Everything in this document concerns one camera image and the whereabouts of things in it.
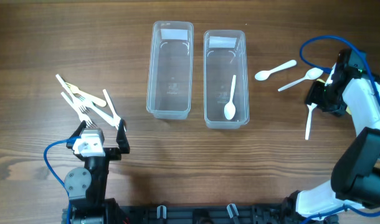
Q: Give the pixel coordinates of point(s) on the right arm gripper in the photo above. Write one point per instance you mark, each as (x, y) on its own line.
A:
(313, 96)

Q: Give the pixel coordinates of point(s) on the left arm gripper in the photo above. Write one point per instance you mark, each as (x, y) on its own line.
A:
(114, 154)

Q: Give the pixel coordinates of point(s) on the white spoon thin handle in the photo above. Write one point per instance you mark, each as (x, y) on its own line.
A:
(311, 74)

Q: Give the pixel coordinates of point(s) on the cream yellow plastic fork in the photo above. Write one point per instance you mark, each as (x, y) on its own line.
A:
(98, 101)

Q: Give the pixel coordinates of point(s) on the white spoon wide handle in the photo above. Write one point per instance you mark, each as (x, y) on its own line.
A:
(264, 74)

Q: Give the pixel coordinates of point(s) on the yellow-green plastic spoon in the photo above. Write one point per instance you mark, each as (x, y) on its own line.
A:
(319, 81)

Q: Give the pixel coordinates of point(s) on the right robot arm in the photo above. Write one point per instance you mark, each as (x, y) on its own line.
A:
(355, 180)

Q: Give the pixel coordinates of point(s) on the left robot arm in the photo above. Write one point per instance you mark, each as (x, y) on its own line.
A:
(86, 186)

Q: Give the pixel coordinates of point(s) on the left clear plastic container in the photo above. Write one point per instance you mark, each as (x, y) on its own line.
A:
(170, 70)

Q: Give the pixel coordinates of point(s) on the clear plastic container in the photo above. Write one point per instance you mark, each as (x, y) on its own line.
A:
(170, 70)
(225, 55)

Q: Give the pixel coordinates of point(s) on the right clear plastic container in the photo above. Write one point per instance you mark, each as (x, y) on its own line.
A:
(225, 55)

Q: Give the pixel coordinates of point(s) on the white fork middle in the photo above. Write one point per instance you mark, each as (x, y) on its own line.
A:
(103, 115)

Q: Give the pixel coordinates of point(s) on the white fork right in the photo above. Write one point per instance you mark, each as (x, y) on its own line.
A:
(116, 117)

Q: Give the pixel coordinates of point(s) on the white fork lower left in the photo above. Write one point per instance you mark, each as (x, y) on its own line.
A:
(82, 116)

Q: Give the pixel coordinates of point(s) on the long white fork top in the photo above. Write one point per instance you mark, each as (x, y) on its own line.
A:
(77, 102)

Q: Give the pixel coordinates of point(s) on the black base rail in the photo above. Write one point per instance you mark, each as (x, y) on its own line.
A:
(251, 214)

